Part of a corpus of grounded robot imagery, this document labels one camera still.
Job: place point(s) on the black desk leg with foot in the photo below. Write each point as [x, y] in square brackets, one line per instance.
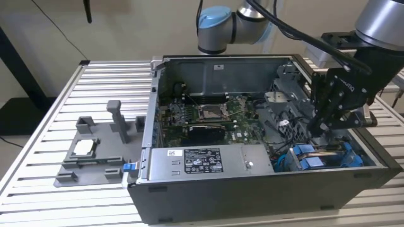
[19, 113]

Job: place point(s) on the black case fan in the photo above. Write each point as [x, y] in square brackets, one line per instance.
[181, 91]

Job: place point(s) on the thin metal locking lever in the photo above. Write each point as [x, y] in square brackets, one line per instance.
[191, 99]

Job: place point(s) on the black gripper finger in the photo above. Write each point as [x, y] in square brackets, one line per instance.
[349, 119]
[325, 106]

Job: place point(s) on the grey plastic drive cage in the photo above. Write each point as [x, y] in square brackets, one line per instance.
[286, 94]

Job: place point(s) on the silver CPU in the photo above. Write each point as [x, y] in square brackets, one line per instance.
[85, 147]

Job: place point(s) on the black open PC case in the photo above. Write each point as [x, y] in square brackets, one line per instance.
[237, 201]

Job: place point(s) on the silver power supply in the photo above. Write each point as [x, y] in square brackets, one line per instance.
[230, 163]

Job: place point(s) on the CPU socket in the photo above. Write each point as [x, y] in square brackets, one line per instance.
[210, 113]

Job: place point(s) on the blue case latch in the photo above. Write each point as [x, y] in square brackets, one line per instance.
[127, 167]

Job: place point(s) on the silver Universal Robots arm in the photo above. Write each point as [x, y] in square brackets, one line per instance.
[221, 35]

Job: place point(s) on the green motherboard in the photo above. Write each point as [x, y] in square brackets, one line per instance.
[243, 132]

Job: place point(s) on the pale wrist camera housing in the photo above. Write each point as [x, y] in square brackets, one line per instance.
[319, 55]

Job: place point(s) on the grey parts rack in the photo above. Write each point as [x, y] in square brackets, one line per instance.
[105, 151]

